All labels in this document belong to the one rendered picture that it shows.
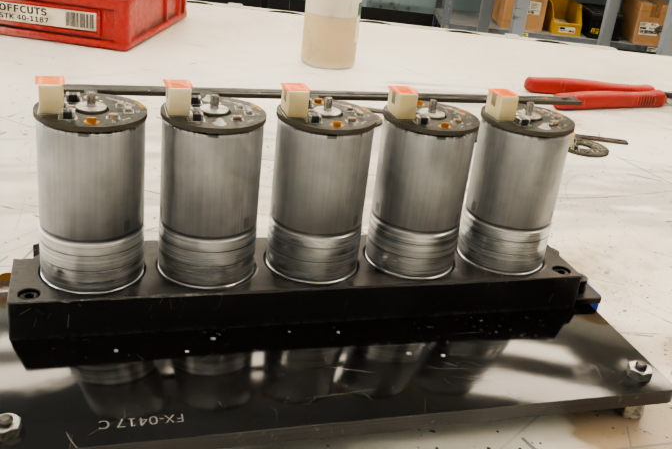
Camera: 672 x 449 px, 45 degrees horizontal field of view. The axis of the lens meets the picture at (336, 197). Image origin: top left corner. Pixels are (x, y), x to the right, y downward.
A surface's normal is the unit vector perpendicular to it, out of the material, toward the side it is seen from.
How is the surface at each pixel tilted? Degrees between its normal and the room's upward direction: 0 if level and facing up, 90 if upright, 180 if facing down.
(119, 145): 90
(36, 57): 0
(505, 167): 90
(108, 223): 90
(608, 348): 0
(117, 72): 0
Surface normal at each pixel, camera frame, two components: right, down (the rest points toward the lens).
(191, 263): -0.20, 0.37
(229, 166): 0.48, 0.39
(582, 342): 0.11, -0.92
